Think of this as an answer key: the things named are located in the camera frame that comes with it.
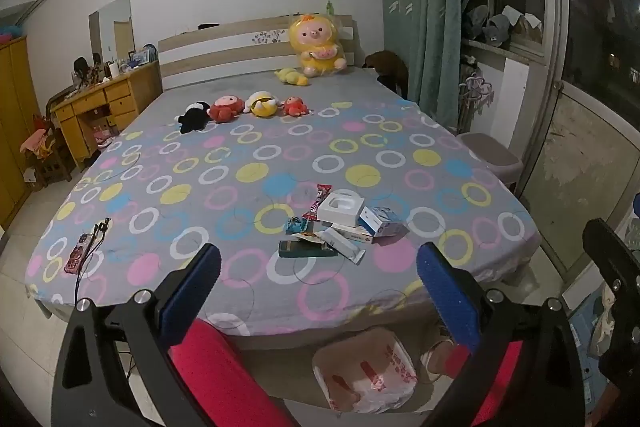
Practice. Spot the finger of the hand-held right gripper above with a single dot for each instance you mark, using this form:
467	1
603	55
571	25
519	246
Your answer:
612	257

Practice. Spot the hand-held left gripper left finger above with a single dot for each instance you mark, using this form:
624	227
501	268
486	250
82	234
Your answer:
192	292

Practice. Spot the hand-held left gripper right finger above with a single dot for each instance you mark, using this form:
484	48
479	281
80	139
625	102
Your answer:
447	297

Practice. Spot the white red-print plastic bag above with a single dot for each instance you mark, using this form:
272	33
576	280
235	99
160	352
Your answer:
365	372

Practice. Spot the white cardboard box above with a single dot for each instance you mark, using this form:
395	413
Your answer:
340	209

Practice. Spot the person's foot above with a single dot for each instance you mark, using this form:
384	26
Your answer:
440	359

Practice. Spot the printed cloth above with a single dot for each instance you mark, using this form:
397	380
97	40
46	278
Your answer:
605	322

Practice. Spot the stack of blue boxes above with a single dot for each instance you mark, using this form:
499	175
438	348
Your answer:
582	332

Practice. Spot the person's right leg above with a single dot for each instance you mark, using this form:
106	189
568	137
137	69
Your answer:
495	382

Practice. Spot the blue and white small box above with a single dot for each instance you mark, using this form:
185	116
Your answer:
382	222

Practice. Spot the white red-edged sachet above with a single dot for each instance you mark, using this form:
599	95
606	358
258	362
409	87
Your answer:
347	244

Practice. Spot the balcony glass door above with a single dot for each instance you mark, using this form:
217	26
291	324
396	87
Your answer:
590	142

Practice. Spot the dark green flat box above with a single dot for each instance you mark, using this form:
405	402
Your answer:
305	249

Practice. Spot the teal wrapper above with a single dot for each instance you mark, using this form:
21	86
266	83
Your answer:
295	225

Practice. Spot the mauve plastic stool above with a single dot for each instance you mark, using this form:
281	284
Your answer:
492	154

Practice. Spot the red candy wrapper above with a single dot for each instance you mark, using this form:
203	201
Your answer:
316	202

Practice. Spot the black and white plush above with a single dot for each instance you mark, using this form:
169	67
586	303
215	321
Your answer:
194	117

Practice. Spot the large red doll plush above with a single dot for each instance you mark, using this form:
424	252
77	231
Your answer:
226	108

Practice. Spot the metal hanger rack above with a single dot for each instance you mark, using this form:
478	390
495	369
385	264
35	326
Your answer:
475	99

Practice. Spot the yellow horned plush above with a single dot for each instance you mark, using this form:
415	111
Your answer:
262	104

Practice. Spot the wooden desk with drawers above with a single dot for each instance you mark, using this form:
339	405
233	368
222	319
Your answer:
107	104

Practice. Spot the chair with clothes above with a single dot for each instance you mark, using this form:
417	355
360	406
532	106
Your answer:
42	142

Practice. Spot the small red doll plush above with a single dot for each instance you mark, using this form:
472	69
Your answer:
296	106

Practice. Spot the small yellow duck plush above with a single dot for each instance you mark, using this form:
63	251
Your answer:
292	77

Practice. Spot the brown chair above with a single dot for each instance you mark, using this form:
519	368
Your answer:
387	67

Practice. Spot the wooden striped headboard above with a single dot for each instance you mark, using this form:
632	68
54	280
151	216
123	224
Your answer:
215	52

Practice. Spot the yellow wooden wardrobe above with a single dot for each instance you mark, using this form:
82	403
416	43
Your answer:
12	122

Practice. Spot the pile of caps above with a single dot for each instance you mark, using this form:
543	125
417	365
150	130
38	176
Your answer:
492	27

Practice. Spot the large yellow pig plush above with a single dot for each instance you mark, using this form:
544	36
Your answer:
315	44

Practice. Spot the green patterned curtain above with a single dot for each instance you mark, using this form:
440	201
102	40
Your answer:
420	17

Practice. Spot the wall mirror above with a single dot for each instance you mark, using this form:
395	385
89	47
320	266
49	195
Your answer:
111	27

